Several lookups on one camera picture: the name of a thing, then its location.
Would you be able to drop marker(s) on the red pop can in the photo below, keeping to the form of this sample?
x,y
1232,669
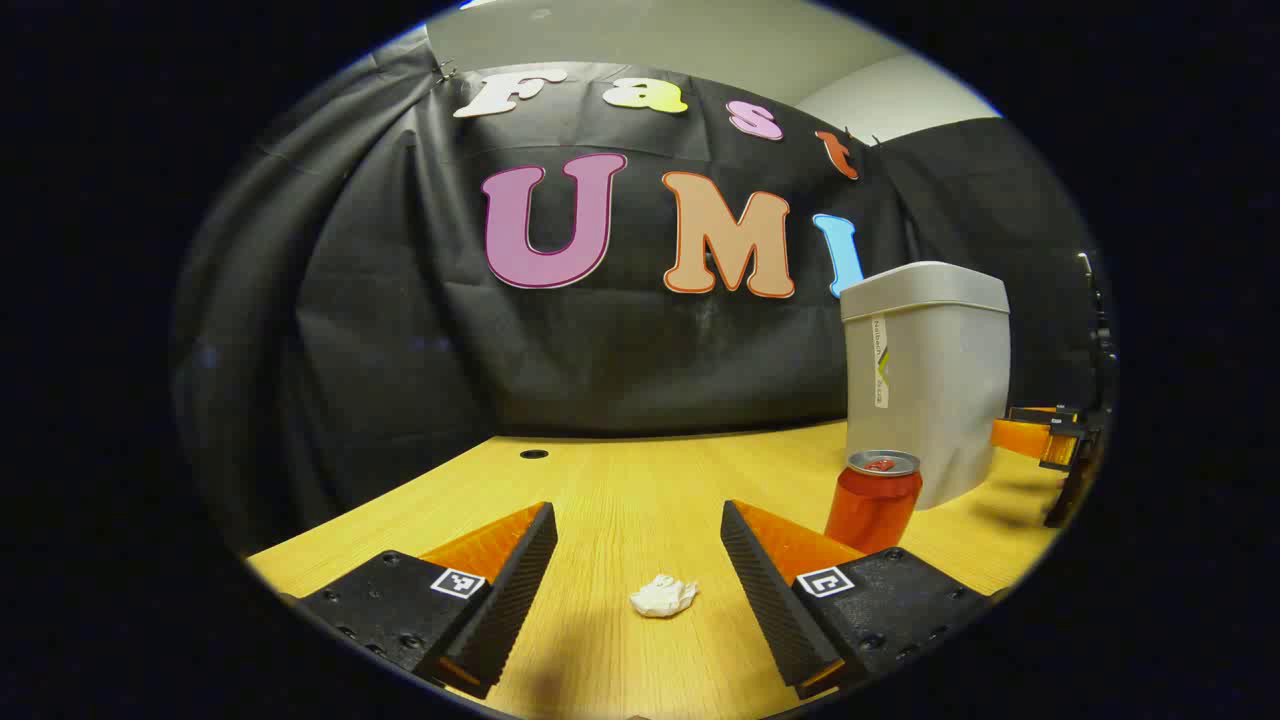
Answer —
x,y
870,510

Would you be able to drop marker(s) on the black backdrop cloth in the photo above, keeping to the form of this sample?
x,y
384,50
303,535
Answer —
x,y
620,350

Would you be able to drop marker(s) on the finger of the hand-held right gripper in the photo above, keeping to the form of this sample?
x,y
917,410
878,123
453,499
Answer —
x,y
1020,435

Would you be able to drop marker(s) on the white paper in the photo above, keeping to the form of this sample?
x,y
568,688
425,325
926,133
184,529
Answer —
x,y
662,596

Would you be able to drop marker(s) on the wooden desktop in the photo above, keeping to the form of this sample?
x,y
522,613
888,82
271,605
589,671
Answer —
x,y
640,500

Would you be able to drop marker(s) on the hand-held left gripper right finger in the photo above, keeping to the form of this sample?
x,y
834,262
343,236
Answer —
x,y
765,590

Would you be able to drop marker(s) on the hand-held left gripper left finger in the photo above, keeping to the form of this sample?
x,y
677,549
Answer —
x,y
515,590

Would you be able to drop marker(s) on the grey desktop garbage bin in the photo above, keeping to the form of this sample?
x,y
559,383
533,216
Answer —
x,y
940,400

